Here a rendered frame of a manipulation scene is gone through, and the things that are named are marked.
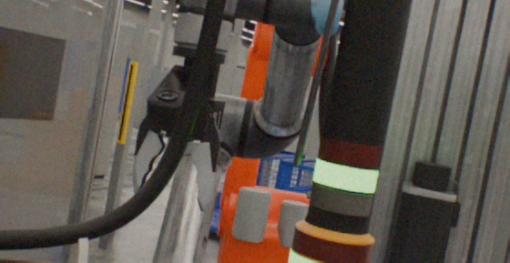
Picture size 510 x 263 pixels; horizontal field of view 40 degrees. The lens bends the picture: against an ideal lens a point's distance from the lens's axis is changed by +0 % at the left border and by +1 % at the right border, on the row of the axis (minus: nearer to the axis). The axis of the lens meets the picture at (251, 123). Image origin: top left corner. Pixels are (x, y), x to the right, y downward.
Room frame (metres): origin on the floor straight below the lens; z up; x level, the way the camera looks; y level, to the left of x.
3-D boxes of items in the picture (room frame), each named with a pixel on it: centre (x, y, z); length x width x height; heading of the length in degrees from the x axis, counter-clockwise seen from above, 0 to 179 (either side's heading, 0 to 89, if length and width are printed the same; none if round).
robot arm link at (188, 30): (0.95, 0.09, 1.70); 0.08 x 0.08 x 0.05
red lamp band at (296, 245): (0.38, -0.06, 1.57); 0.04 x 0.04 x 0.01
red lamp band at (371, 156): (0.38, -0.06, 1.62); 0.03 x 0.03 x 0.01
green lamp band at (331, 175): (0.38, -0.06, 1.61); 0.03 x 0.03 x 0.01
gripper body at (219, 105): (0.95, 0.08, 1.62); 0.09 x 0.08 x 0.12; 168
